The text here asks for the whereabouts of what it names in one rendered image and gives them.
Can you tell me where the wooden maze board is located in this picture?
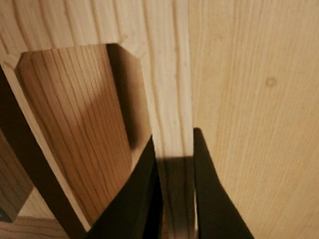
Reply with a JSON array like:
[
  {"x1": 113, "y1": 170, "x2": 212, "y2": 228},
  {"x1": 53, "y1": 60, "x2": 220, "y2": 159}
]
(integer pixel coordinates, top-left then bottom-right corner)
[{"x1": 0, "y1": 0, "x2": 195, "y2": 239}]

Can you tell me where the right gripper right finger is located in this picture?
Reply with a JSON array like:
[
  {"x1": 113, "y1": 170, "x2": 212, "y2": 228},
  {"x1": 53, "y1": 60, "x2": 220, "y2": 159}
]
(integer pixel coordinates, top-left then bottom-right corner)
[{"x1": 193, "y1": 127, "x2": 255, "y2": 239}]

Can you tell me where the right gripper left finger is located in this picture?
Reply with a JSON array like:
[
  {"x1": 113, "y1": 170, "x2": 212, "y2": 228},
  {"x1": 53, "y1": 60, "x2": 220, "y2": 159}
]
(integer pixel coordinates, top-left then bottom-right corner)
[{"x1": 83, "y1": 134, "x2": 163, "y2": 239}]

